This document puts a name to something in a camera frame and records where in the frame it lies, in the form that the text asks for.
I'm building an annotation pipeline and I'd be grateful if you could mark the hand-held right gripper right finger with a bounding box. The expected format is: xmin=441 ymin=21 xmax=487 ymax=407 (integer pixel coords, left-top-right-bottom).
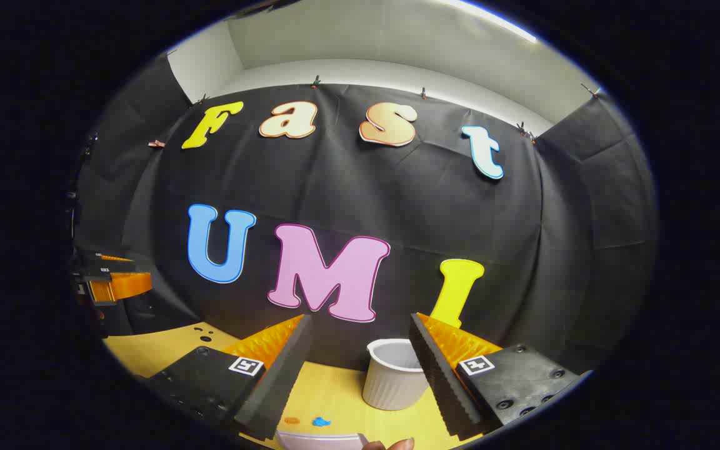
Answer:
xmin=409 ymin=312 xmax=591 ymax=440

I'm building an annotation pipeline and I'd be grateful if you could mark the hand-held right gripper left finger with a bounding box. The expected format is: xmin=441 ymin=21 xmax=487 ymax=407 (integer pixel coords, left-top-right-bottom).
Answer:
xmin=147 ymin=314 xmax=313 ymax=442

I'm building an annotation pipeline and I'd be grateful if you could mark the ribbed white garbage bin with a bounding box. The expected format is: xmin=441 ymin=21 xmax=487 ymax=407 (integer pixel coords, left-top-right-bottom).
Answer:
xmin=362 ymin=338 xmax=429 ymax=411

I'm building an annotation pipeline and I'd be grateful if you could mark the lilac plastic dustpan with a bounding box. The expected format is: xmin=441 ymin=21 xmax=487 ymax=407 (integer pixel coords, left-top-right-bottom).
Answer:
xmin=274 ymin=430 xmax=367 ymax=450

